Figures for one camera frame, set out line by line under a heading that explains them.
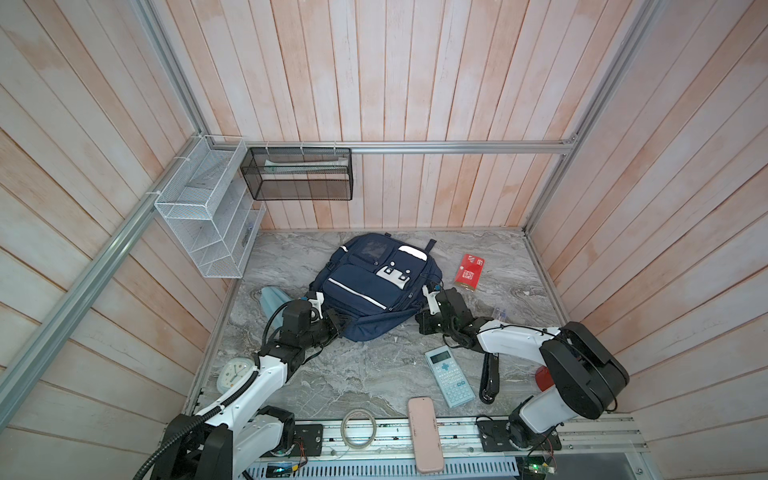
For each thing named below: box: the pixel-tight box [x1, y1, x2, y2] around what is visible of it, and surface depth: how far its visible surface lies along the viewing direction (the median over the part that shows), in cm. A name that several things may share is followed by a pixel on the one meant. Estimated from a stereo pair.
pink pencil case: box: [408, 396, 445, 474], surface depth 74 cm
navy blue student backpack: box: [314, 232, 442, 342], surface depth 96 cm
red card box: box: [454, 253, 485, 291], surface depth 109 cm
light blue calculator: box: [424, 345, 475, 409], surface depth 85 cm
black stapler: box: [479, 353, 500, 404], surface depth 83 cm
